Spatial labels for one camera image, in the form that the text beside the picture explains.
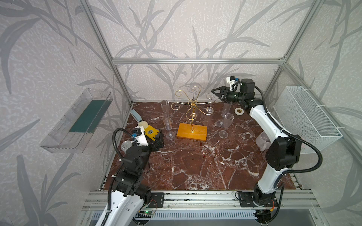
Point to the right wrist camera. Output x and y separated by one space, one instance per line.
232 82

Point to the gold wire glass rack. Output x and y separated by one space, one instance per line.
190 130

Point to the white wire basket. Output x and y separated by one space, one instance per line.
298 113

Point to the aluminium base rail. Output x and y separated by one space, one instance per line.
208 200

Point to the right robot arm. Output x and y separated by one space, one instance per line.
285 148

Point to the white tape roll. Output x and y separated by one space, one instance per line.
239 111

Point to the clear plastic wall shelf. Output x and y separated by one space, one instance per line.
76 128

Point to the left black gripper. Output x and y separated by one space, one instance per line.
159 143

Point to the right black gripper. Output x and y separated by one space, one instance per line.
225 91

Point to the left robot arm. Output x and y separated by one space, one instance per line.
126 195

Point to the clear wine glass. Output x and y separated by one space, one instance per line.
225 110
169 134
212 99
195 91
166 109
227 121

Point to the yellow black work glove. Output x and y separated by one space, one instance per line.
150 131

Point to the lilac mug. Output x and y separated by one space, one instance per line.
263 142

